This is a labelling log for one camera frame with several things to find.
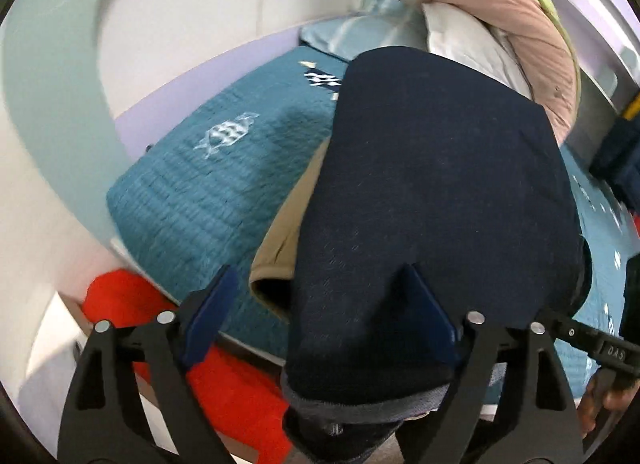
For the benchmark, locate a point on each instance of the yellow navy puffer jacket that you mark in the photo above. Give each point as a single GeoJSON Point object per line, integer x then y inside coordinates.
{"type": "Point", "coordinates": [617, 161]}

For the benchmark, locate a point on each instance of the teal quilted bedspread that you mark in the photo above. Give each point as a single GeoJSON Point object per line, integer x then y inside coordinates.
{"type": "Point", "coordinates": [206, 194]}

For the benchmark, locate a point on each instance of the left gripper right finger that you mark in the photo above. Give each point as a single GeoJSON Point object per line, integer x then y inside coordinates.
{"type": "Point", "coordinates": [509, 400]}

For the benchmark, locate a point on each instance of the teal loft bed frame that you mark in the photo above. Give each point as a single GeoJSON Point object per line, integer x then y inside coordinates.
{"type": "Point", "coordinates": [56, 101]}

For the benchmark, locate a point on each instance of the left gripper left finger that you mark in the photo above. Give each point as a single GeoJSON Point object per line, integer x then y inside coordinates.
{"type": "Point", "coordinates": [103, 419]}

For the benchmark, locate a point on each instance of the dark denim jacket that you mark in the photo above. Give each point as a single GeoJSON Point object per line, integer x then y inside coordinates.
{"type": "Point", "coordinates": [433, 165]}

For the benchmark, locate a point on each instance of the red object beside bed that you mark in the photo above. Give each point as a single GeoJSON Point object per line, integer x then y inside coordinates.
{"type": "Point", "coordinates": [240, 400]}

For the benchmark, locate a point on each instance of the pink quilt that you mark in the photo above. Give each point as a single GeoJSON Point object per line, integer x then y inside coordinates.
{"type": "Point", "coordinates": [541, 52]}

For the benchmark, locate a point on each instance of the white pillow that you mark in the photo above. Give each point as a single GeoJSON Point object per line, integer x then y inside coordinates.
{"type": "Point", "coordinates": [460, 37]}

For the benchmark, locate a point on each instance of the person right hand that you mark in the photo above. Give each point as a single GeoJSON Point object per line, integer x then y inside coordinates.
{"type": "Point", "coordinates": [596, 398]}

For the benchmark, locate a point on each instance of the striped blue pillow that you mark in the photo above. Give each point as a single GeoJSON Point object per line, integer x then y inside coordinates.
{"type": "Point", "coordinates": [383, 23]}

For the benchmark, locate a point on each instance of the tan folded garment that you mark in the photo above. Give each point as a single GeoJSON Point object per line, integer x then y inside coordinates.
{"type": "Point", "coordinates": [272, 271]}

